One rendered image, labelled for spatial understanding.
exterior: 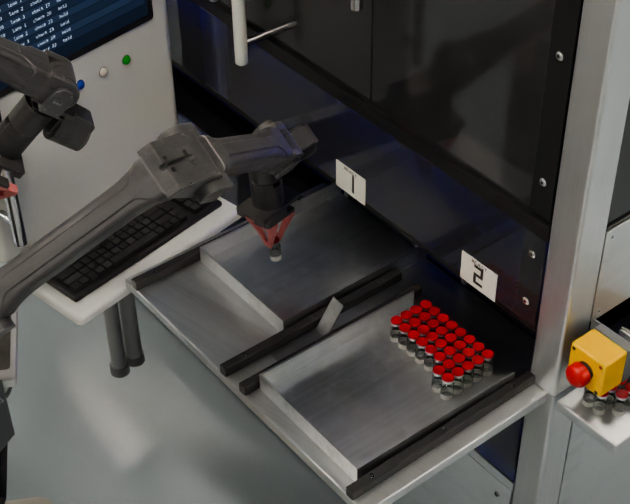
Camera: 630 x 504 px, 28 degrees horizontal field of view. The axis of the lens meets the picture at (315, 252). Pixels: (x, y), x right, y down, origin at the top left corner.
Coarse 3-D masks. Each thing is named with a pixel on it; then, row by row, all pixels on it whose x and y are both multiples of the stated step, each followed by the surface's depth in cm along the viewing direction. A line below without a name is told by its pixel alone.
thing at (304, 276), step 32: (320, 192) 249; (320, 224) 246; (352, 224) 245; (224, 256) 238; (256, 256) 238; (288, 256) 238; (320, 256) 238; (352, 256) 238; (384, 256) 238; (416, 256) 236; (256, 288) 231; (288, 288) 231; (320, 288) 231; (352, 288) 228; (288, 320) 221
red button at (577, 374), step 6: (570, 366) 197; (576, 366) 197; (582, 366) 197; (570, 372) 197; (576, 372) 196; (582, 372) 196; (588, 372) 196; (570, 378) 198; (576, 378) 196; (582, 378) 196; (588, 378) 196; (576, 384) 197; (582, 384) 196
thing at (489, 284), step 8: (464, 256) 213; (464, 264) 214; (472, 264) 212; (480, 264) 210; (464, 272) 215; (472, 272) 213; (480, 272) 211; (488, 272) 210; (472, 280) 214; (480, 280) 212; (488, 280) 210; (496, 280) 209; (480, 288) 213; (488, 288) 211; (488, 296) 212
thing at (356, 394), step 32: (384, 320) 224; (320, 352) 217; (352, 352) 218; (384, 352) 218; (288, 384) 213; (320, 384) 212; (352, 384) 212; (384, 384) 212; (416, 384) 212; (480, 384) 212; (288, 416) 207; (320, 416) 207; (352, 416) 207; (384, 416) 207; (416, 416) 207; (448, 416) 203; (352, 448) 202; (384, 448) 202
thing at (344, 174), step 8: (336, 160) 234; (336, 168) 235; (344, 168) 233; (336, 176) 236; (344, 176) 234; (360, 176) 229; (336, 184) 237; (344, 184) 235; (360, 184) 230; (360, 192) 232; (360, 200) 233
